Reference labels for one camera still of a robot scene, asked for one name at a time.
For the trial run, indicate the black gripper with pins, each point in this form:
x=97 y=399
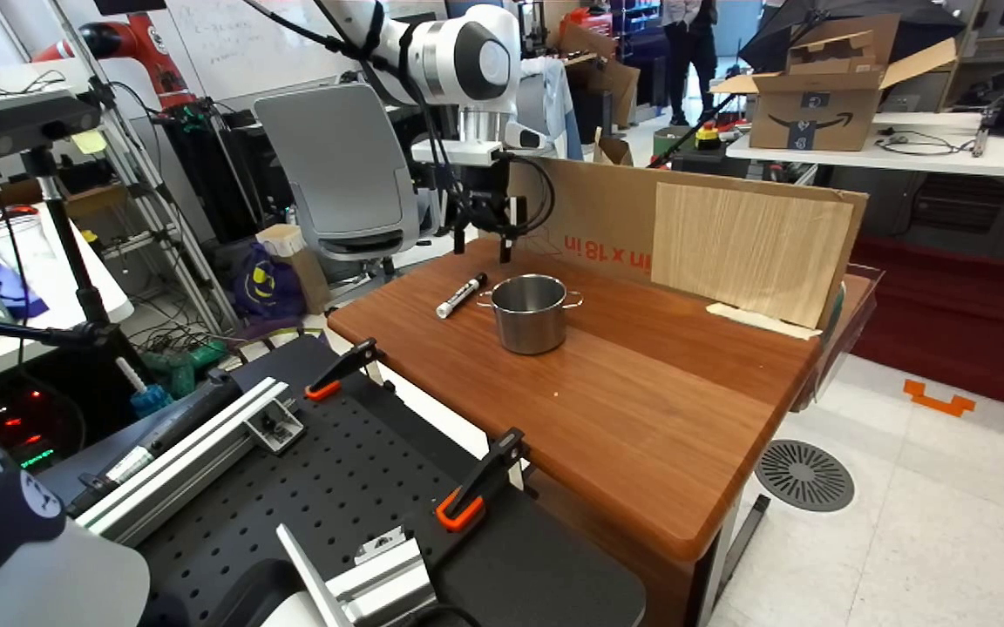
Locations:
x=489 y=209

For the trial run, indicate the black marker white label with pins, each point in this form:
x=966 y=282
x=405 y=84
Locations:
x=463 y=295

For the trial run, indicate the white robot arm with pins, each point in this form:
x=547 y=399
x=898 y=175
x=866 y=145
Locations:
x=470 y=58

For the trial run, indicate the brown cardboard panel red print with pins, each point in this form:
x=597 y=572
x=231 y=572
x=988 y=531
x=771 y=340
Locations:
x=596 y=222

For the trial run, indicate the grey office chair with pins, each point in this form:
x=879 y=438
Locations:
x=346 y=175

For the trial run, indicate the orange black bar clamp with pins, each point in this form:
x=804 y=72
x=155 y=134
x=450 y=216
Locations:
x=339 y=369
x=478 y=483

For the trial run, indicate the purple colourful printed bag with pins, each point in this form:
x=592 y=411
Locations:
x=264 y=282

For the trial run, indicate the light corrugated cardboard panel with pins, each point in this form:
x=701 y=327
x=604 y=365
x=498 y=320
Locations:
x=749 y=247

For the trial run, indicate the standing person dark clothes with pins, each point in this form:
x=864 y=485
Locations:
x=689 y=53

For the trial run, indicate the black perforated board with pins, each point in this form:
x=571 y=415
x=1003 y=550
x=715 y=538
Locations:
x=339 y=490

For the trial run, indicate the white flat strip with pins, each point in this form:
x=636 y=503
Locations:
x=765 y=320

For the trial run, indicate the silver metal stand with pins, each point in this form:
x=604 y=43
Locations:
x=147 y=175

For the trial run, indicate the long aluminium extrusion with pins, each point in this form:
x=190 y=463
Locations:
x=182 y=456

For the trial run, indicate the open brown shipping box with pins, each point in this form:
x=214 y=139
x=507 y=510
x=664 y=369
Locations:
x=828 y=87

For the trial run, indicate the red machine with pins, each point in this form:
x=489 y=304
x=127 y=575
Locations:
x=141 y=53

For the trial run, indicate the round floor drain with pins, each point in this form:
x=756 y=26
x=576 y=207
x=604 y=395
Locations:
x=808 y=476

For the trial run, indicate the grey table leg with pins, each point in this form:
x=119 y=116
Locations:
x=740 y=550

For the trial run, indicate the black tripod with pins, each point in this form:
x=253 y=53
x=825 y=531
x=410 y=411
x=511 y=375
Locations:
x=73 y=266

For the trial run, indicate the white long table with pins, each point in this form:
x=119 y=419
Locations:
x=907 y=158

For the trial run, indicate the white side table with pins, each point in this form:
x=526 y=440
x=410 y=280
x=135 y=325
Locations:
x=25 y=290

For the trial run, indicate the blue object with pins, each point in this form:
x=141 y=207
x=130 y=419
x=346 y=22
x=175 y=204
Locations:
x=11 y=287

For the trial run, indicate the black box red lights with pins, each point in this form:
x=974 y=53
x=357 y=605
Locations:
x=16 y=424

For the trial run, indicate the navy white cap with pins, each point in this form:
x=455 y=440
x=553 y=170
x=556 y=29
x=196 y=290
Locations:
x=16 y=543

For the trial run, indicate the short aluminium extrusion bracket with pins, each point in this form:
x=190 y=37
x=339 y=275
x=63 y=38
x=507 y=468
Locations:
x=367 y=579

